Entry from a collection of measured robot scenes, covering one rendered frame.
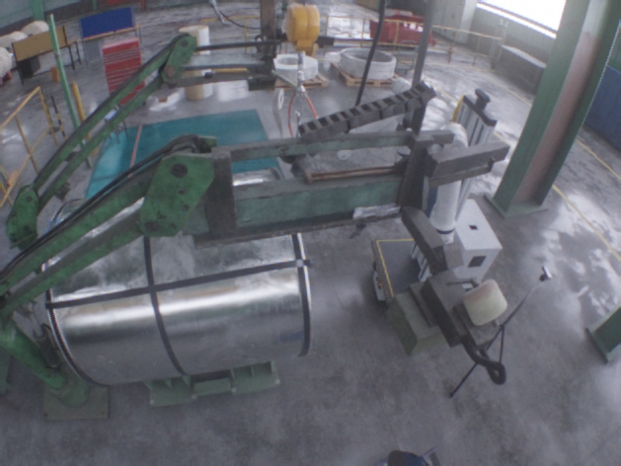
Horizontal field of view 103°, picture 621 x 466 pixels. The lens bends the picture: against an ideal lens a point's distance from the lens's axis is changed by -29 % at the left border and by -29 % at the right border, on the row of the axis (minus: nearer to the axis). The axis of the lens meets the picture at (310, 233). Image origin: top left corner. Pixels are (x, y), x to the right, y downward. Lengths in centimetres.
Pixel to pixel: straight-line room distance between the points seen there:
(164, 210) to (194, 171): 16
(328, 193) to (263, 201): 19
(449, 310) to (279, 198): 57
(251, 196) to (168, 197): 23
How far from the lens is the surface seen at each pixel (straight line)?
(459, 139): 167
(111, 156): 530
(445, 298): 102
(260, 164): 441
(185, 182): 89
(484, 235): 270
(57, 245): 126
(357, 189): 103
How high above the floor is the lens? 244
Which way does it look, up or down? 45 degrees down
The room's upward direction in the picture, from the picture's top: 5 degrees clockwise
